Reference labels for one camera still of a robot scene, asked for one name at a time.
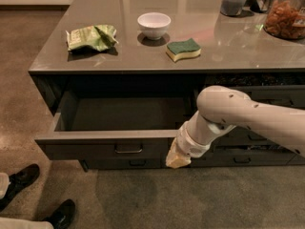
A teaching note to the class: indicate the grey lower left drawer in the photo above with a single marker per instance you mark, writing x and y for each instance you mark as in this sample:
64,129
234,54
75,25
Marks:
117,164

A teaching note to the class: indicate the grey drawer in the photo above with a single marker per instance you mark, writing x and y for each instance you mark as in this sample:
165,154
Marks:
281,89
94,128
240,136
117,164
253,155

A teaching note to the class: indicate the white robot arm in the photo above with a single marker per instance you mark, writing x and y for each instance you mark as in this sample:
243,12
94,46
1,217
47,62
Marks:
220,110

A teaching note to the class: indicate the crumpled green chip bag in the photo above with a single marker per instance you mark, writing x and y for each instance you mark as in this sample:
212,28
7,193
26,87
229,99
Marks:
99,38

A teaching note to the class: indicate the grey kitchen counter cabinet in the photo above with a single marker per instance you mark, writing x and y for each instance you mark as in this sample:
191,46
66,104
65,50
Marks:
140,67

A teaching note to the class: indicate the grey right bottom drawer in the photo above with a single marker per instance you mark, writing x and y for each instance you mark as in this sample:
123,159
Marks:
253,155

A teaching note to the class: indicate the grey right top drawer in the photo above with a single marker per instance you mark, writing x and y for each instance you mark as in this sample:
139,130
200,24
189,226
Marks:
281,89

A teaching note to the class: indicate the grey right middle drawer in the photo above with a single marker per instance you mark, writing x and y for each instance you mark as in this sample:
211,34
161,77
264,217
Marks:
240,136

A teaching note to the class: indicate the green and yellow sponge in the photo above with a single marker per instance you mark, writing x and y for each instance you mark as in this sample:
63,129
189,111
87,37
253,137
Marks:
183,50

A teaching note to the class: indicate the black shoe lower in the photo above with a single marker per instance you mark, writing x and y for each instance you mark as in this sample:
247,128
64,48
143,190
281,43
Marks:
63,216

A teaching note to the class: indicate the white ceramic bowl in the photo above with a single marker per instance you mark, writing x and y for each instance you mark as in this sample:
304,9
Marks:
154,24

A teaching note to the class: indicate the glass jar with snacks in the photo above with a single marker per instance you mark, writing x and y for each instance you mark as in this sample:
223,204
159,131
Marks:
286,19

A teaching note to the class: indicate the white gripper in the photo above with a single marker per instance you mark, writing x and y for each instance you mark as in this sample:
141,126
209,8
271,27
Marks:
190,146

